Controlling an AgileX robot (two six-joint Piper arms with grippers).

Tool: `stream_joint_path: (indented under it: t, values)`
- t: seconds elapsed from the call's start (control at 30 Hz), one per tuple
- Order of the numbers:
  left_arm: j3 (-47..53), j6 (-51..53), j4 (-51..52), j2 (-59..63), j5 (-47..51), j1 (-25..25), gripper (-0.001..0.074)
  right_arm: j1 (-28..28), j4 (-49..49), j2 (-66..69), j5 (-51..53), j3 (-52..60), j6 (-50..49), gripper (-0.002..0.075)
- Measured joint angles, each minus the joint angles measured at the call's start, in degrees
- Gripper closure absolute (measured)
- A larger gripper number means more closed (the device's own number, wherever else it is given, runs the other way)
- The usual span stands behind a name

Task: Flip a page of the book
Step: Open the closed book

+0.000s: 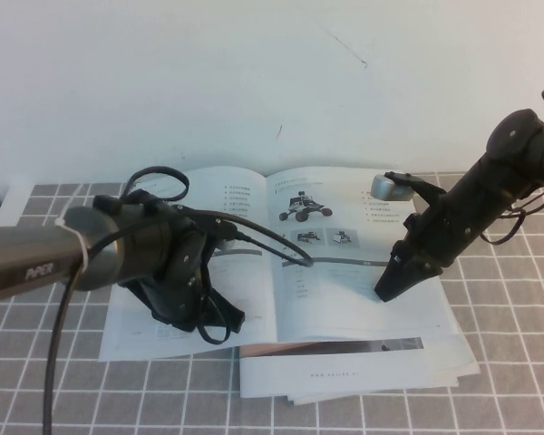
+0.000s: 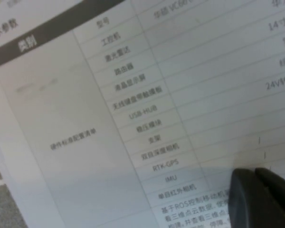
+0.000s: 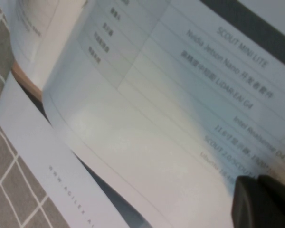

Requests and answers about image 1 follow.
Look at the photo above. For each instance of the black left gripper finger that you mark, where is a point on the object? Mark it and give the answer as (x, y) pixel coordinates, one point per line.
(229, 312)
(174, 322)

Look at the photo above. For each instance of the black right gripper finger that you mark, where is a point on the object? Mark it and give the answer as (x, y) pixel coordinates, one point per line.
(424, 272)
(392, 281)

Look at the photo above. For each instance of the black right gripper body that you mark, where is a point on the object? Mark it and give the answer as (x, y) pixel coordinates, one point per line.
(424, 240)

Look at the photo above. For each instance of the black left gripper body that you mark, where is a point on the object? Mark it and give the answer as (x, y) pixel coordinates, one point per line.
(172, 281)

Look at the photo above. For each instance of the white product catalogue book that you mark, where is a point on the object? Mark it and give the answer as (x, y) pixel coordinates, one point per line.
(335, 308)

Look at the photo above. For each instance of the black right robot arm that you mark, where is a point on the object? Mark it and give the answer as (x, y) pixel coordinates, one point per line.
(480, 181)

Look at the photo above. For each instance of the white brochure with cream edge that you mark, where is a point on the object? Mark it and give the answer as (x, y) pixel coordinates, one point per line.
(458, 358)

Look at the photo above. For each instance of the white zip tie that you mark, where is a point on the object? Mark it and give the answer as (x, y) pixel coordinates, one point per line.
(79, 244)

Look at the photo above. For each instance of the white brochure with web address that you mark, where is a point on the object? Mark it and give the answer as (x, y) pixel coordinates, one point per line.
(335, 368)

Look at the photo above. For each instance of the grey white checkered tablecloth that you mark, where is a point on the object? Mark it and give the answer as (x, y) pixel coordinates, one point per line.
(503, 340)

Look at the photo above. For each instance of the plain white brochure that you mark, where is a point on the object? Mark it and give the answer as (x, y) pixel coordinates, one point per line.
(372, 395)

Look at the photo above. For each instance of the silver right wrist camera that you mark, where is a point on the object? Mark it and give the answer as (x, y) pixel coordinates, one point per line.
(390, 186)

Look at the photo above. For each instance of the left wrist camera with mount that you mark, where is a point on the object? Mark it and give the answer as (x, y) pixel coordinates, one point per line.
(208, 224)

